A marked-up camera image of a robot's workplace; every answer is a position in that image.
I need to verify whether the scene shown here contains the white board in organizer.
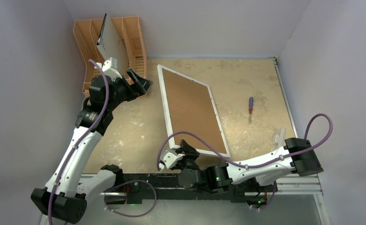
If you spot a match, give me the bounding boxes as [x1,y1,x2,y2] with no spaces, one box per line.
[96,13,129,78]

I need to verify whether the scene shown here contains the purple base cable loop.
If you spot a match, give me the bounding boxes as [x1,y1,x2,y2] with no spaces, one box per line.
[104,180,158,218]

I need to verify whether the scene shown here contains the orange plastic file organizer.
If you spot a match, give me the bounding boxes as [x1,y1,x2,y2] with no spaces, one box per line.
[73,16,147,98]

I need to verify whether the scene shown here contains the blue handled screwdriver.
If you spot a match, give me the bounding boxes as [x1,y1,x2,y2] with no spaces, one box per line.
[248,97,253,124]

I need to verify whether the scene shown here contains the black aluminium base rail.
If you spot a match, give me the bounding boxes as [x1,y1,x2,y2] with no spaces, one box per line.
[74,173,323,206]

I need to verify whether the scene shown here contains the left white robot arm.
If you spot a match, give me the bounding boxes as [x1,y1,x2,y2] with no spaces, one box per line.
[31,69,153,225]

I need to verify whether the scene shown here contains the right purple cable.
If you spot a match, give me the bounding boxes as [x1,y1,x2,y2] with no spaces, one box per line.
[156,113,334,172]

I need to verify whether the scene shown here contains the clear plastic screwdriver packaging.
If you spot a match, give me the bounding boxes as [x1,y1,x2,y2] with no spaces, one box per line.
[274,128,286,149]

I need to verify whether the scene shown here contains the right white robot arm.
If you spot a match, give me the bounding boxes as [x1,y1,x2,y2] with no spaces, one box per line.
[171,138,323,192]

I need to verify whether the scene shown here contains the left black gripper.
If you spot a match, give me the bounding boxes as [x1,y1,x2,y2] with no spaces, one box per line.
[107,69,152,111]

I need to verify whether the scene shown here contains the white picture frame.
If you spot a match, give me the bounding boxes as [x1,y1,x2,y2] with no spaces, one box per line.
[157,64,231,158]

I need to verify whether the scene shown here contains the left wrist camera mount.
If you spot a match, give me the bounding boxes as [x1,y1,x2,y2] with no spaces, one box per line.
[96,57,123,81]

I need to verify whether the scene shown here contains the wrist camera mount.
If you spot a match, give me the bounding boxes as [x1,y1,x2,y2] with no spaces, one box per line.
[96,57,123,81]
[158,149,185,171]

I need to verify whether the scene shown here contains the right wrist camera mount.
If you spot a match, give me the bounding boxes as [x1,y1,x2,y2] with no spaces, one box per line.
[158,149,185,171]

